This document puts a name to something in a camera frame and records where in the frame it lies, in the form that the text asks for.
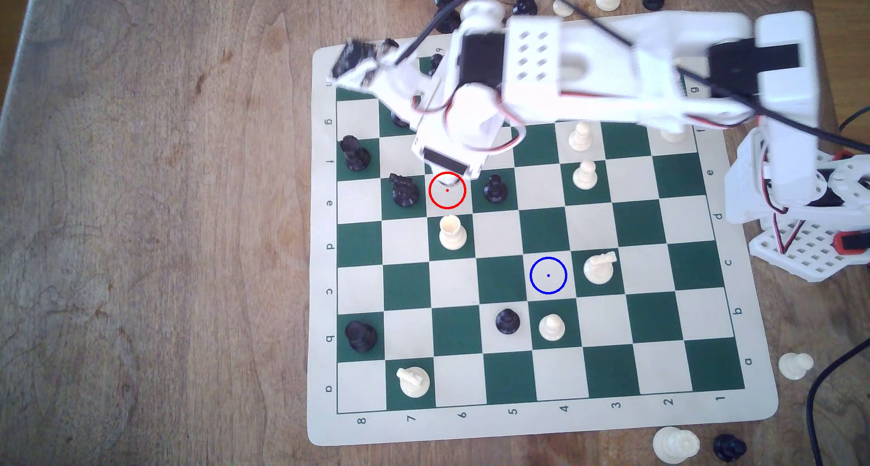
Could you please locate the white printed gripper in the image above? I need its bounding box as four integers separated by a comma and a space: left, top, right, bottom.
411, 79, 526, 186

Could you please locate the green and cream chess mat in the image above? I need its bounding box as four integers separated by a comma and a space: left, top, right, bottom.
306, 11, 779, 447

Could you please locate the white rook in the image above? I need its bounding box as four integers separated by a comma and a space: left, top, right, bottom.
438, 215, 469, 251
652, 427, 701, 464

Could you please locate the black rook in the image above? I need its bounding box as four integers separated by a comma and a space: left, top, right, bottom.
338, 135, 372, 173
344, 320, 379, 354

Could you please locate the white knight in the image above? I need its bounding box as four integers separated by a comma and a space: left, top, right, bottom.
583, 250, 619, 285
396, 366, 431, 398

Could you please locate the red black base clamp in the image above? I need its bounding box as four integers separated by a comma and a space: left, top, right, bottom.
832, 228, 870, 256

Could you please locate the black camera circuit board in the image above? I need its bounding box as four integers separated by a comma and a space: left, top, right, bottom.
328, 39, 382, 90

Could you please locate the red white servo wire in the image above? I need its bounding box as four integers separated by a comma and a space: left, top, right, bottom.
761, 174, 806, 256

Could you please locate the white perforated base plate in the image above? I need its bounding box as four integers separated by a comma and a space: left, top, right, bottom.
748, 218, 870, 283

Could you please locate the black camera cable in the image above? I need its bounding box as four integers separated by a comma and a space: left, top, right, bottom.
394, 0, 870, 153

